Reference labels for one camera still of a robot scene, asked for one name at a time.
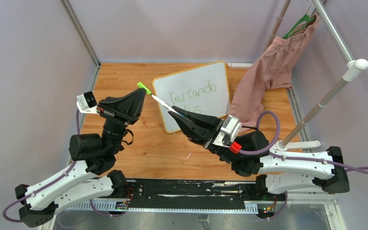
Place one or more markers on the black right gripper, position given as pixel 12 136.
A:
pixel 194 132

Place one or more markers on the green marker cap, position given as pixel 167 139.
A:
pixel 142 86

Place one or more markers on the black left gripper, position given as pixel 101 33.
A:
pixel 128 109

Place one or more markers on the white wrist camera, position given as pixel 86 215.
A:
pixel 86 103
pixel 230 129

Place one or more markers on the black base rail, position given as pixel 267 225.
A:
pixel 189 196

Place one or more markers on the white metal clothes rack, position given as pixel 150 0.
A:
pixel 331 78

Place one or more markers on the white green marker pen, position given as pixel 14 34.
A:
pixel 163 104

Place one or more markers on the green clothes hanger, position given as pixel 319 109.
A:
pixel 300 25

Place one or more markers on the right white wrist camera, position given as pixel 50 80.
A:
pixel 230 129

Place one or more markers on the pink cloth shorts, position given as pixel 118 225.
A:
pixel 272 70

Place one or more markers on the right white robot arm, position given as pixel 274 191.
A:
pixel 250 154

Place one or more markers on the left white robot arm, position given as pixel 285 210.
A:
pixel 91 174

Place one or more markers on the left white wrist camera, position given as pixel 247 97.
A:
pixel 86 103

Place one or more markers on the yellow-framed whiteboard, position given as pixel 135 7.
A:
pixel 202 90

